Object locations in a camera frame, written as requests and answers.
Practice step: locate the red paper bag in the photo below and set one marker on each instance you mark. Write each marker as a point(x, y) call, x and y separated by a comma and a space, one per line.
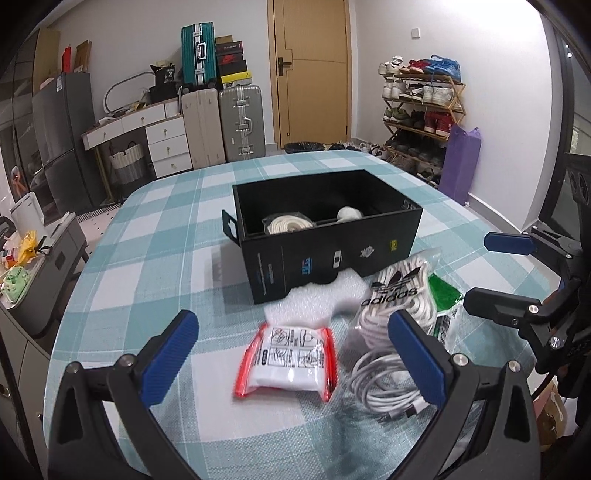
point(67, 60)

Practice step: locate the teal suitcase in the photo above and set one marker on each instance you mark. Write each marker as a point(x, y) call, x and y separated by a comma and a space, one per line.
point(198, 55)

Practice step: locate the grey and white laundry basket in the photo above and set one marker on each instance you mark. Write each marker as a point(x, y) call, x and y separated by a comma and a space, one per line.
point(128, 170)

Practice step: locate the clear bag of white laces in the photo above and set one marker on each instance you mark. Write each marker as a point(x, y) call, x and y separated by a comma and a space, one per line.
point(392, 286)

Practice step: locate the white foam sheet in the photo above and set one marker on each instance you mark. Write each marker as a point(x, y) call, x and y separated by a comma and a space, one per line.
point(304, 304)

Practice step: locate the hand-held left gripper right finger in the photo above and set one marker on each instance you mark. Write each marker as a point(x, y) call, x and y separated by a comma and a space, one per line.
point(415, 360)

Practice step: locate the tall flat cardboard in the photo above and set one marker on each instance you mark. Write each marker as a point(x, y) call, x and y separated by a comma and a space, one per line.
point(46, 55)

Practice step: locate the yellow plastic bag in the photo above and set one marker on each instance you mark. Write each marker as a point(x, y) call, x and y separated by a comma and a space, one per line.
point(28, 247)

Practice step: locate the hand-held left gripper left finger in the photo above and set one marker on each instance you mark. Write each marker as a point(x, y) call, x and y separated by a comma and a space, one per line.
point(168, 355)

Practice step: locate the black and white striped mat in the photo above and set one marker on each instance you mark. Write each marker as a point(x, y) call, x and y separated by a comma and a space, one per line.
point(99, 213)

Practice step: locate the grey refrigerator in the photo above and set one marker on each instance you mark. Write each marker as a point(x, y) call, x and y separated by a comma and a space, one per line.
point(69, 138)

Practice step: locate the red-edged zip bag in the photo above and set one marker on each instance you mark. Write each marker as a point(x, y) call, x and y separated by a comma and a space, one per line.
point(281, 364)

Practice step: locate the white tape roll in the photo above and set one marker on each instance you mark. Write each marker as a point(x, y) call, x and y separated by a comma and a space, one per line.
point(348, 213)

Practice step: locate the black paper bag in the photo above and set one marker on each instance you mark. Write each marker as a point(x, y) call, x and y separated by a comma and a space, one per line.
point(164, 83)

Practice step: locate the oval mirror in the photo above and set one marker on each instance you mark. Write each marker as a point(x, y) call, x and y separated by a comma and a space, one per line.
point(111, 90)

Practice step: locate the black cardboard box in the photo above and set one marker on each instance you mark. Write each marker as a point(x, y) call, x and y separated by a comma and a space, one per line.
point(295, 258)

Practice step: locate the black shoe box red stripe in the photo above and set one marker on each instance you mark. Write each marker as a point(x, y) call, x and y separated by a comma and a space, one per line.
point(229, 46)

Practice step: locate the silver suitcase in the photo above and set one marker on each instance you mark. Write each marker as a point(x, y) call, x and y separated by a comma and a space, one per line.
point(240, 124)

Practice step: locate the wooden shoe rack with shoes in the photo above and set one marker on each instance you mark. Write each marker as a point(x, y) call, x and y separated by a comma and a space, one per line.
point(415, 92)

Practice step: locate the pile of loose dark shoes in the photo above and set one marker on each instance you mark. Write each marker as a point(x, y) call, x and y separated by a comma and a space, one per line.
point(355, 146)

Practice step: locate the small brown box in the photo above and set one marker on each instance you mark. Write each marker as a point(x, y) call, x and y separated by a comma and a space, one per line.
point(225, 39)

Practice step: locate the plain black shoe box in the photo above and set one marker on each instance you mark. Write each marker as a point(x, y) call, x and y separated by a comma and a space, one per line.
point(232, 69)

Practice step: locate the open brown cardboard box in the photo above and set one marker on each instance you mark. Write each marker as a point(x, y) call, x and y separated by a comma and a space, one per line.
point(83, 57)

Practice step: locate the green and white packet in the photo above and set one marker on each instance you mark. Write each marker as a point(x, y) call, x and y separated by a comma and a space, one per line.
point(445, 295)

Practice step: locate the purple fabric bag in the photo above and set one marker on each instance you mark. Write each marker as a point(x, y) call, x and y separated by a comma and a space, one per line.
point(459, 161)

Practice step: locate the white plastic appliance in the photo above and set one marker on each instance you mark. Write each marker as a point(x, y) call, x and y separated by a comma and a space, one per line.
point(27, 212)

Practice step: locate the white desk with drawers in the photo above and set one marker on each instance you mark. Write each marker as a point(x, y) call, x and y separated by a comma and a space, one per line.
point(166, 138)

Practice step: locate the dark glass cabinet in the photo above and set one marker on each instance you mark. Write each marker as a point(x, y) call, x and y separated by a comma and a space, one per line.
point(18, 129)

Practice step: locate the red logo shoe box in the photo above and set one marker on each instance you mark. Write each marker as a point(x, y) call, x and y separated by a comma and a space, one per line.
point(230, 57)

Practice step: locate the beige suitcase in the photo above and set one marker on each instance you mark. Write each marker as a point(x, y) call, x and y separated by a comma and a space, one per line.
point(203, 129)

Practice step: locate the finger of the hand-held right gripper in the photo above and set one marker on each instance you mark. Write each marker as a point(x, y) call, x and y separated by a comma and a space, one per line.
point(498, 304)
point(508, 243)

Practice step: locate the wooden door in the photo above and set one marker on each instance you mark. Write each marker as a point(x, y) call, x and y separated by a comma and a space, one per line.
point(314, 92)

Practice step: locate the light green packet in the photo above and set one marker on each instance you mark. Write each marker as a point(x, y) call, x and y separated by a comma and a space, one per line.
point(16, 281)

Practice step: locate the black framed glass door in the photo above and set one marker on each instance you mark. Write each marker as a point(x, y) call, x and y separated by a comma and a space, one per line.
point(556, 115)

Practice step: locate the grey side table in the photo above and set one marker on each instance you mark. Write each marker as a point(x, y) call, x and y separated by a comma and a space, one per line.
point(51, 277)

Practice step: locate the black trash bin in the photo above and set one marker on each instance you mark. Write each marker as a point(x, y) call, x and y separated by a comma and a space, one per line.
point(304, 147)

